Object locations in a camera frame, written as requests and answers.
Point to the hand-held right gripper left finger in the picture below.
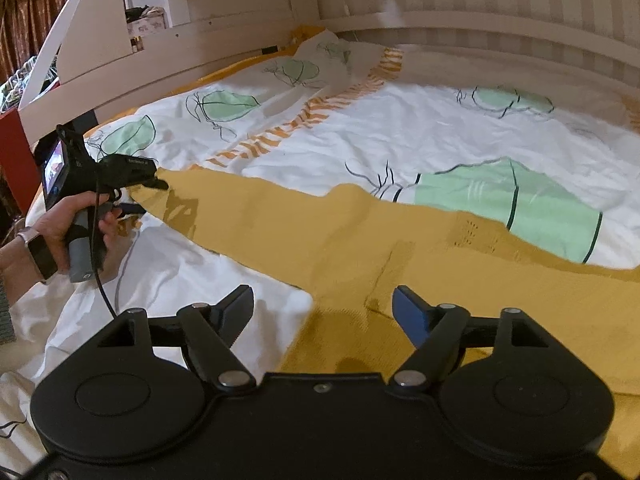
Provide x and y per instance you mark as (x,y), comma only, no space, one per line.
(241,312)

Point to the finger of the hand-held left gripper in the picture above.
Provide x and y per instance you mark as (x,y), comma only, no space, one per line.
(156,184)
(131,208)

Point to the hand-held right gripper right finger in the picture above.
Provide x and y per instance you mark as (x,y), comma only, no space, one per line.
(406,310)

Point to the white leaf-print duvet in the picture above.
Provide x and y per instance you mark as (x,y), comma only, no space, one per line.
(410,120)

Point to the mustard yellow knitted sweater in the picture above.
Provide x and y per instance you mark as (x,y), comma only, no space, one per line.
(400,255)

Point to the person's left hand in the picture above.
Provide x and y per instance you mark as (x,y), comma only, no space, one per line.
(56,230)

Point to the person's left forearm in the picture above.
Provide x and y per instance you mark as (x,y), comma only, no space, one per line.
(15,275)

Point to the clothes on hangers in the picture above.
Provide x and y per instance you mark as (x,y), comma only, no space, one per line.
(27,80)

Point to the red cabinet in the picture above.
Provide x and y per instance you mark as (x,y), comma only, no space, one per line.
(15,145)

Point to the brown curtain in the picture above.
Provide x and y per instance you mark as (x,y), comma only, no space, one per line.
(25,10)

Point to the wrist watch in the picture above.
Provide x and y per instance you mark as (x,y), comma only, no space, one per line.
(42,255)

